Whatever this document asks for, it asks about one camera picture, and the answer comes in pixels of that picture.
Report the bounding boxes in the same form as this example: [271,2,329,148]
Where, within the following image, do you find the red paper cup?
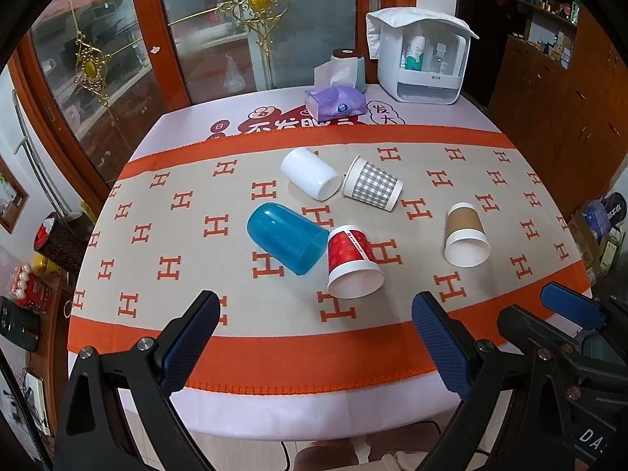
[327,225,384,300]

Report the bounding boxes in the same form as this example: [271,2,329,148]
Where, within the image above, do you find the brown sleeve paper cup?
[443,202,491,268]

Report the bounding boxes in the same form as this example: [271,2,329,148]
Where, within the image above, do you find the grey checkered paper cup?
[341,156,403,212]

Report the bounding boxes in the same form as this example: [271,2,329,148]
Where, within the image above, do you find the blue plastic cup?
[247,202,329,276]

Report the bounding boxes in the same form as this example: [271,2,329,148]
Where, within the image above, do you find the white plastic cup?
[280,147,343,201]

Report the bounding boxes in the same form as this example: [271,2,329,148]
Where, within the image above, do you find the cardboard box with items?
[568,192,627,286]

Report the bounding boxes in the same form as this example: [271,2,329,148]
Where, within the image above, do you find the pale printed tablecloth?
[66,83,592,442]

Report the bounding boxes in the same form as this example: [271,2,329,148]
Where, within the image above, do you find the red dotted gift box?
[33,213,94,274]

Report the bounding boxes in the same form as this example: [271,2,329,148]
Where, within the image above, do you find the orange beige H-pattern cloth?
[68,124,590,396]

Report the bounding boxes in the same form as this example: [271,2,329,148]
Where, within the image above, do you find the dark wooden shelf cabinet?
[489,0,627,217]

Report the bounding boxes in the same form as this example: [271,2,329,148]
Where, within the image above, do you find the white countertop sterilizer box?
[366,6,478,105]

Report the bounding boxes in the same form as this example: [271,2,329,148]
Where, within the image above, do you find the purple tissue pack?
[305,60,366,122]

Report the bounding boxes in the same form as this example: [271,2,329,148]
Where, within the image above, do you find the wooden glass sliding door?
[7,0,416,207]

